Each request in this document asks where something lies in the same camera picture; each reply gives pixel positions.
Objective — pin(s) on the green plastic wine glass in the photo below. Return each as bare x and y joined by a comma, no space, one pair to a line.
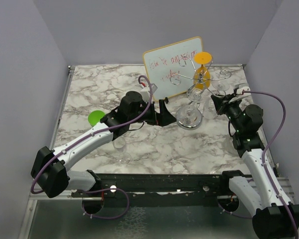
95,116

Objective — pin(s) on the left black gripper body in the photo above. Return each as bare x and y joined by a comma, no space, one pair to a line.
151,117

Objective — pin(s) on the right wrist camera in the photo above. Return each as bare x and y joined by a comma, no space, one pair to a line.
241,91

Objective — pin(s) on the chrome wine glass rack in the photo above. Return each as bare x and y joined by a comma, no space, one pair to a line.
175,78

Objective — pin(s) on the clear wine glass back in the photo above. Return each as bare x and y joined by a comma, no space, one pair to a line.
189,116

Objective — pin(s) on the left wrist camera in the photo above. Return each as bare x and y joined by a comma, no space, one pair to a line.
145,91

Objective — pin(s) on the black front mounting rail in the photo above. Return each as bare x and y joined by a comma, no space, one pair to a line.
163,190

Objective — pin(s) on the clear wine glass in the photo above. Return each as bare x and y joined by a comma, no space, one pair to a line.
209,111
120,146
189,116

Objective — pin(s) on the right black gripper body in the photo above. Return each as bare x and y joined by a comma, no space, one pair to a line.
231,109

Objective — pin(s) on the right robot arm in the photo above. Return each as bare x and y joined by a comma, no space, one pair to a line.
274,215

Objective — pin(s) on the orange plastic wine glass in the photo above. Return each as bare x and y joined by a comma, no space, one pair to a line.
202,75

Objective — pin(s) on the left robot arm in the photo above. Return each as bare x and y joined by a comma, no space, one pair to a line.
52,168

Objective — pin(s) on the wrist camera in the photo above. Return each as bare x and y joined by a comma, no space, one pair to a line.
241,91
145,91

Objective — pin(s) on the clear wine glass front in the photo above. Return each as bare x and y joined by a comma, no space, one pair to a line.
120,146

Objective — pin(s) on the small whiteboard yellow frame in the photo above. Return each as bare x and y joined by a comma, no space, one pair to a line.
171,68

